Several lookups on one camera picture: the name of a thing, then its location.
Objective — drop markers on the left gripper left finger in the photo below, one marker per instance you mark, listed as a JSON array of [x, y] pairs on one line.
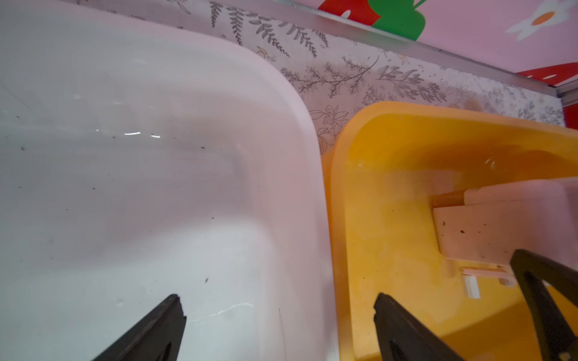
[[158, 336]]

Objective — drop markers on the pink sharpener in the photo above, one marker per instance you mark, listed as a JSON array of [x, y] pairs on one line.
[[484, 226]]

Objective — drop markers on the white plastic storage tray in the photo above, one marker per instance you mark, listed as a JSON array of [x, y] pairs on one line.
[[139, 161]]

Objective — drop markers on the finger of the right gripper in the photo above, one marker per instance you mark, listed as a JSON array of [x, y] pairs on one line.
[[533, 273]]

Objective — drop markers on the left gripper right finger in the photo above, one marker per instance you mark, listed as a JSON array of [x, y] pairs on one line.
[[402, 337]]

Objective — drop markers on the yellow plastic storage tray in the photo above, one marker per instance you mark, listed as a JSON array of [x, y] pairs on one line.
[[386, 166]]

